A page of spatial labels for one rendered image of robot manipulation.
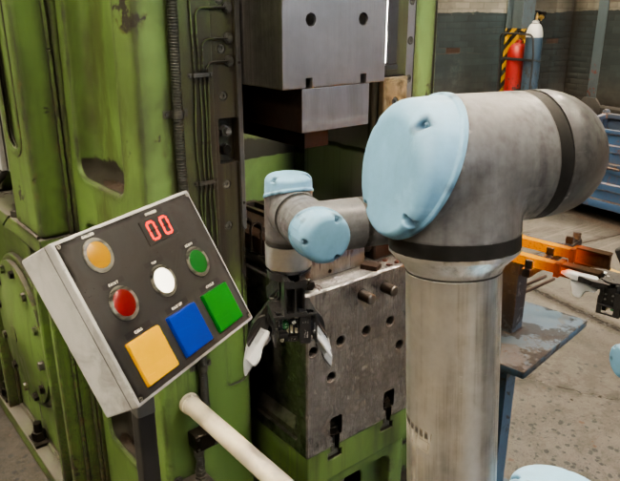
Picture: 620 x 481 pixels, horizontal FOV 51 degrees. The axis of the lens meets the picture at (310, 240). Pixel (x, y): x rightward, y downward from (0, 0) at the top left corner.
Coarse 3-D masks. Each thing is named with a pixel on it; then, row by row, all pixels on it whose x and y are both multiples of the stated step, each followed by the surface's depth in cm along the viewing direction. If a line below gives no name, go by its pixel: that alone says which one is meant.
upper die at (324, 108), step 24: (264, 96) 151; (288, 96) 144; (312, 96) 142; (336, 96) 146; (360, 96) 151; (264, 120) 153; (288, 120) 146; (312, 120) 144; (336, 120) 148; (360, 120) 153
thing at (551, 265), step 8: (520, 256) 162; (528, 256) 162; (536, 256) 162; (536, 264) 160; (544, 264) 158; (552, 264) 157; (560, 264) 155; (568, 264) 155; (576, 264) 155; (552, 272) 157; (560, 272) 156; (584, 272) 152; (592, 272) 151; (600, 272) 151
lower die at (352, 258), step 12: (252, 216) 180; (252, 228) 173; (252, 240) 168; (264, 240) 164; (264, 252) 165; (348, 252) 162; (360, 252) 165; (312, 264) 155; (324, 264) 158; (336, 264) 160; (348, 264) 163; (360, 264) 166; (312, 276) 156; (324, 276) 159
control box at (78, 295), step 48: (96, 240) 104; (144, 240) 112; (192, 240) 122; (48, 288) 100; (96, 288) 101; (144, 288) 108; (192, 288) 117; (96, 336) 98; (96, 384) 102; (144, 384) 102
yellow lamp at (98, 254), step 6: (90, 246) 102; (96, 246) 103; (102, 246) 104; (90, 252) 102; (96, 252) 103; (102, 252) 104; (108, 252) 105; (90, 258) 101; (96, 258) 102; (102, 258) 103; (108, 258) 104; (96, 264) 102; (102, 264) 103; (108, 264) 104
